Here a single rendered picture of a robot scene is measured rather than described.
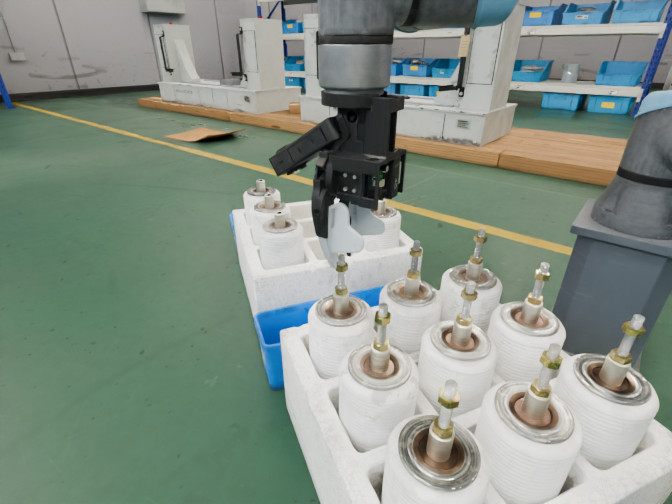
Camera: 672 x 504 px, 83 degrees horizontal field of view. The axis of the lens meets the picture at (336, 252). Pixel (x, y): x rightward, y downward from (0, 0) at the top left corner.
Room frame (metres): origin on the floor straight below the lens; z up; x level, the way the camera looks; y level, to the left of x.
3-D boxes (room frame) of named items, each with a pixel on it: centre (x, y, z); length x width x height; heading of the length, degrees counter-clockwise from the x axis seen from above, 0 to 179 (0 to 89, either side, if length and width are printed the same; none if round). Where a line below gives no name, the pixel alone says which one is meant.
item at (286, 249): (0.74, 0.12, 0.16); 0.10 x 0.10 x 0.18
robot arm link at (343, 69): (0.44, -0.02, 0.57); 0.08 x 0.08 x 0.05
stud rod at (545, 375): (0.27, -0.21, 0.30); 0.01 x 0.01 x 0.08
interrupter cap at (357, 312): (0.45, -0.01, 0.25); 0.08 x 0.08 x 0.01
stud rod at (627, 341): (0.32, -0.31, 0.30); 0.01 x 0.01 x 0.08
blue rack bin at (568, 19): (4.56, -2.57, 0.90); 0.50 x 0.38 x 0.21; 139
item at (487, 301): (0.54, -0.23, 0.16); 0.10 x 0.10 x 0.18
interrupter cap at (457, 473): (0.23, -0.10, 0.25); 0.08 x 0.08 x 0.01
